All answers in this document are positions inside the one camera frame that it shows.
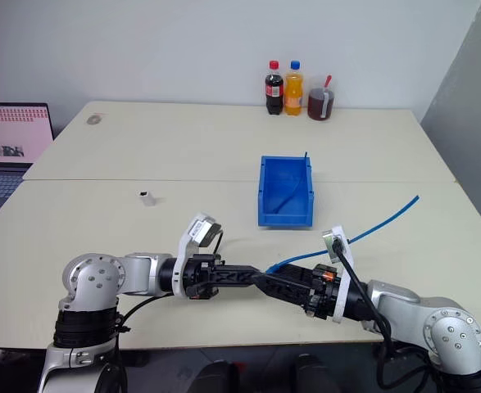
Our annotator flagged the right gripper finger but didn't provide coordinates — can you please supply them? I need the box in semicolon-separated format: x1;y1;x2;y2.
251;273;315;314
270;263;318;293

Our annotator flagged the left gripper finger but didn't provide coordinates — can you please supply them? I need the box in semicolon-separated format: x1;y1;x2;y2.
213;264;262;278
215;273;266;289

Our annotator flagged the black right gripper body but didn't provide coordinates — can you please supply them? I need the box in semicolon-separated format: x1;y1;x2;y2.
305;264;344;321

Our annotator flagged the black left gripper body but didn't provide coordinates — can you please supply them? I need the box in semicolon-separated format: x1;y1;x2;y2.
182;253;224;301

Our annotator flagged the long blue cable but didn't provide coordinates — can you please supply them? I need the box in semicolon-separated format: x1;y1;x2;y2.
264;195;421;274

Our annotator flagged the blue plastic bin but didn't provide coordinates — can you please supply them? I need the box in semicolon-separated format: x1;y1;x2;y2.
257;154;316;229

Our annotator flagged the clear cup dark red liquid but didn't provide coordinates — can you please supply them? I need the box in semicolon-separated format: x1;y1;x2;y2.
306;75;336;122

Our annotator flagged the orange soda bottle blue cap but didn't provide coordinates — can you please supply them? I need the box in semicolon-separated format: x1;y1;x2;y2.
284;60;306;117

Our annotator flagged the cola bottle red cap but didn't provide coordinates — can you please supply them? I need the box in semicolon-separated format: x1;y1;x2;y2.
264;60;285;116

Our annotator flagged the open laptop pink screen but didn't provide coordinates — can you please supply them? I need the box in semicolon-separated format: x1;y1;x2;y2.
0;102;56;237

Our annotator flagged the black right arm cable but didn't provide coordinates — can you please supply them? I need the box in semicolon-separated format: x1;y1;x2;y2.
332;237;429;391

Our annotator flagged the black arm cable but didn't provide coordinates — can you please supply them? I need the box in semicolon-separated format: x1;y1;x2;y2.
116;230;225;333
332;237;429;391

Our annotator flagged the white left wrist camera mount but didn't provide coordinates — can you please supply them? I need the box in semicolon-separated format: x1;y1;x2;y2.
172;211;224;298

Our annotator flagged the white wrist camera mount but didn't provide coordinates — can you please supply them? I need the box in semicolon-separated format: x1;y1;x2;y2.
320;224;356;326
172;211;224;298

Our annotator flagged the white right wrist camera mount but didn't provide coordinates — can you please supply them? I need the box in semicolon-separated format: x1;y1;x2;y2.
320;224;356;326

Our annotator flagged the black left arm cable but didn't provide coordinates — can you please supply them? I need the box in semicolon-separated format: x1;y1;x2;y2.
116;230;225;333

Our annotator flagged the short blue cable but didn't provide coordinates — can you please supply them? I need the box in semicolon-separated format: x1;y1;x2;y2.
273;150;310;215

